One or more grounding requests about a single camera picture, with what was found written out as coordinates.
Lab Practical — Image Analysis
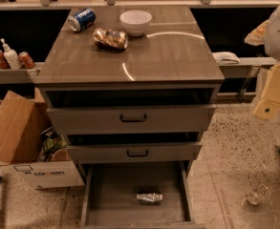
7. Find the red soda can right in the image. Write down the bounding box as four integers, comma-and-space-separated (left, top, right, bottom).
19, 52, 35, 69

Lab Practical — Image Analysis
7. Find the brown cardboard box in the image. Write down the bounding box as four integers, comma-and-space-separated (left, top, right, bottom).
0, 91, 49, 164

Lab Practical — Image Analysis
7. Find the white bowl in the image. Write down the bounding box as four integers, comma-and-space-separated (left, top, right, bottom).
119, 10, 152, 36

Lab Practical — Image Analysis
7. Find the crushed gold can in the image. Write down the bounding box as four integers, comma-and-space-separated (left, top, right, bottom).
94, 28, 128, 51

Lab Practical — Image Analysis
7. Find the white pump bottle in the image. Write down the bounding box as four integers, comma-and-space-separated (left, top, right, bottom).
0, 38, 22, 70

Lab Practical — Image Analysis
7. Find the middle grey drawer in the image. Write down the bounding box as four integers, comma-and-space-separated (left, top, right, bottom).
68, 142, 202, 164

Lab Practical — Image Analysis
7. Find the bottom open grey drawer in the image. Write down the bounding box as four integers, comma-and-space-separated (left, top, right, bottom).
80, 161, 205, 229

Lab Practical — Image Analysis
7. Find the top grey drawer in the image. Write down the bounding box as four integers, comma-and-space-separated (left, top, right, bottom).
47, 104, 215, 135

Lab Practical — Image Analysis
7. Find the white folded cloth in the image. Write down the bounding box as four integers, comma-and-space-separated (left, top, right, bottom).
212, 52, 240, 65

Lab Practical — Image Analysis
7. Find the grey wall shelf rail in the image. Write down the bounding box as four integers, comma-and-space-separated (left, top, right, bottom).
0, 62, 43, 84

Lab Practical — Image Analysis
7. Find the green snack bag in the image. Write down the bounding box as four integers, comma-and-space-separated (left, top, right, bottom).
37, 127, 67, 161

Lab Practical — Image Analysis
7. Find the red soda can left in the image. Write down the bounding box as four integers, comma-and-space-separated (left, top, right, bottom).
0, 50, 10, 69

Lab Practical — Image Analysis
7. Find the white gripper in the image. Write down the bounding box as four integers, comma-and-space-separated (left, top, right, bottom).
245, 5, 280, 120

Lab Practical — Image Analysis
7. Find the blue pepsi can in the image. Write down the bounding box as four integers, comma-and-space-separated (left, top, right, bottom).
68, 8, 96, 32

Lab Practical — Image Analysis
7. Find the grey drawer cabinet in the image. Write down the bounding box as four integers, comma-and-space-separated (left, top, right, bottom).
33, 4, 226, 229

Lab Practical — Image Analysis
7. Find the white printed cardboard box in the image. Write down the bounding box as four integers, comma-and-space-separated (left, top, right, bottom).
0, 161, 84, 189

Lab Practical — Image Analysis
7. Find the red soda can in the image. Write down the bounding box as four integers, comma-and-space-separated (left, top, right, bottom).
19, 52, 35, 69
0, 50, 10, 69

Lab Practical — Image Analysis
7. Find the silver redbull can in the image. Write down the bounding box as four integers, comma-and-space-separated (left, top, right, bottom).
136, 193, 162, 205

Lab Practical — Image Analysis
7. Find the clear glass on floor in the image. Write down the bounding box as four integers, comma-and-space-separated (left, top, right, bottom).
246, 183, 271, 206

